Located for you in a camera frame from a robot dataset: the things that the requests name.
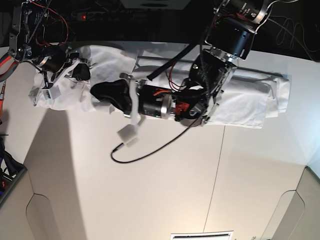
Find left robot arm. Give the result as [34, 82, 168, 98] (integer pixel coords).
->
[90, 0, 272, 127]

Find white vent grille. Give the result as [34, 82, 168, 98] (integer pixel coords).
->
[170, 230, 234, 240]

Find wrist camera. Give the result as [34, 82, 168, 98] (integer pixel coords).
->
[42, 84, 61, 100]
[117, 124, 138, 147]

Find white t-shirt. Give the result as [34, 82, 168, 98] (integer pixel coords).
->
[28, 45, 291, 129]

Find white cable loops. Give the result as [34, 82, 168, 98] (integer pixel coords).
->
[269, 9, 320, 61]

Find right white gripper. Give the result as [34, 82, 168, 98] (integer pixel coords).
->
[39, 52, 91, 87]

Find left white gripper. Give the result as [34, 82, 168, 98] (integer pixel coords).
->
[90, 72, 144, 127]

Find orange grey pliers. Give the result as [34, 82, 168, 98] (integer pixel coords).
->
[0, 52, 19, 83]

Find grey overhead box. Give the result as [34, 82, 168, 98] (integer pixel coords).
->
[121, 0, 191, 10]

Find black power strip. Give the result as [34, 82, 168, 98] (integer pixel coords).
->
[71, 11, 125, 22]

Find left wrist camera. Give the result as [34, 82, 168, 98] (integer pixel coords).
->
[117, 124, 138, 147]

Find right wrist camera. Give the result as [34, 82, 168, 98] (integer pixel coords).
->
[42, 84, 61, 100]

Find grey bin with clutter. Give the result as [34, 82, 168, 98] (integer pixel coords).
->
[0, 134, 28, 206]

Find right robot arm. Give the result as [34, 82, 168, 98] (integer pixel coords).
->
[0, 0, 91, 90]

